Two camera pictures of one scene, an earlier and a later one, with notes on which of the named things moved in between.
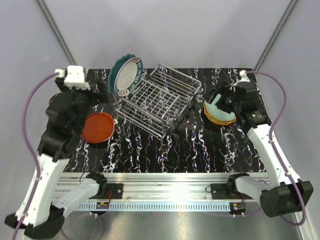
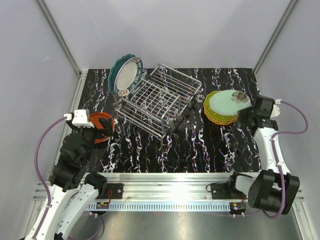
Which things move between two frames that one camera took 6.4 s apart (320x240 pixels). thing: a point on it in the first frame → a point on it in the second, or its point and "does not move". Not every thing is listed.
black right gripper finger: [211, 95] → [243, 116]
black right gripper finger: [221, 87] → [245, 111]
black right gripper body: [230, 99] → [252, 114]
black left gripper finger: [101, 86] → [107, 124]
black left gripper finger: [102, 97] → [101, 133]
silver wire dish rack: [156, 102] does not move
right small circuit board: [237, 207] does not move
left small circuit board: [102, 205] does not move
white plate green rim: [127, 74] does not move
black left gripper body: [84, 99] → [88, 134]
